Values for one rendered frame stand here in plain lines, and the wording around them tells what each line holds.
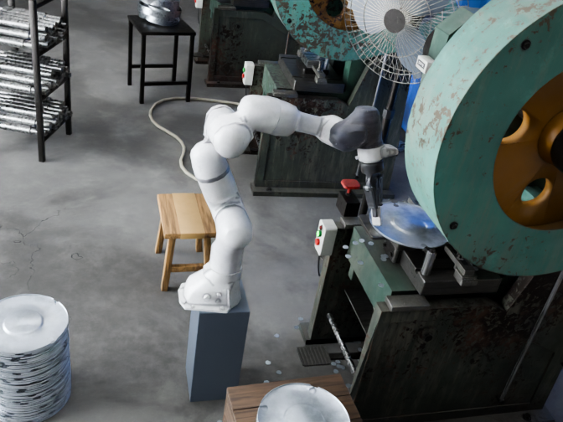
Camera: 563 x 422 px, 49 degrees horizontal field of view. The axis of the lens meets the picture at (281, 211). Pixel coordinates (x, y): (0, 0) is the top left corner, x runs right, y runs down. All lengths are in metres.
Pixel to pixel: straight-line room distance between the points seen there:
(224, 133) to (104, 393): 1.19
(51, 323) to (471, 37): 1.62
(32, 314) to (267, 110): 1.10
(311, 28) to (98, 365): 1.87
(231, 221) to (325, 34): 1.54
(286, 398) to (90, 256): 1.46
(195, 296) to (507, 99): 1.22
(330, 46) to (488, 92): 1.87
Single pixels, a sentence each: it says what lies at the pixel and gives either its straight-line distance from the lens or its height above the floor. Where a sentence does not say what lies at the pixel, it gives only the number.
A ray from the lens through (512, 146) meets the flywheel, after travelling 1.72.
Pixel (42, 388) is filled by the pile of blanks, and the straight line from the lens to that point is 2.36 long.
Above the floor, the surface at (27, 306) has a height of 0.35.
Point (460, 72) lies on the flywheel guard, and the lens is 1.53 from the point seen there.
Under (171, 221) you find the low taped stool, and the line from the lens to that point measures 2.85.
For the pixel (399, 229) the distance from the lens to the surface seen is 2.20.
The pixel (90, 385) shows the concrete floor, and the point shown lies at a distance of 2.57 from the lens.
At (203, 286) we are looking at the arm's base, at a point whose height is 0.53.
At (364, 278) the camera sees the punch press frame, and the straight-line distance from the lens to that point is 2.34.
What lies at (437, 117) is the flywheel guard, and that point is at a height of 1.38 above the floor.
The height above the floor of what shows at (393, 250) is 0.69.
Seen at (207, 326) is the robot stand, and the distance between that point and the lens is 2.23.
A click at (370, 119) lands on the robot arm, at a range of 2.02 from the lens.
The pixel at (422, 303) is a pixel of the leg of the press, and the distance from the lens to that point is 2.14.
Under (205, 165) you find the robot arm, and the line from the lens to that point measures 1.89.
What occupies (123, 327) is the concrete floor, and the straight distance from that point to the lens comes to 2.79.
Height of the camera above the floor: 1.91
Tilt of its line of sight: 32 degrees down
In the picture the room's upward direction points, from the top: 10 degrees clockwise
